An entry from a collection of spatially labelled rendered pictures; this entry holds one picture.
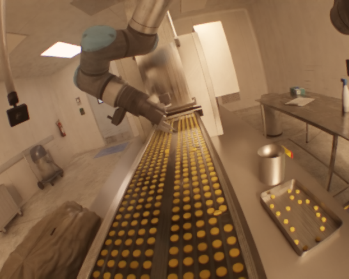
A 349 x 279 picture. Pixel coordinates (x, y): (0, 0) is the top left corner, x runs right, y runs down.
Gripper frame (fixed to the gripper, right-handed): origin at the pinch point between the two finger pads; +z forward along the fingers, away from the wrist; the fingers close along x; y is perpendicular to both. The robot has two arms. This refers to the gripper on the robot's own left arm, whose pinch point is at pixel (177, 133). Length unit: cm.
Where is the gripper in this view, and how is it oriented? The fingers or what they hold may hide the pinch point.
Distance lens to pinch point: 52.2
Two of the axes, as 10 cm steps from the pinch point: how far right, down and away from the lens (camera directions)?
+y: 4.8, -8.2, -3.2
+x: 0.4, -3.4, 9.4
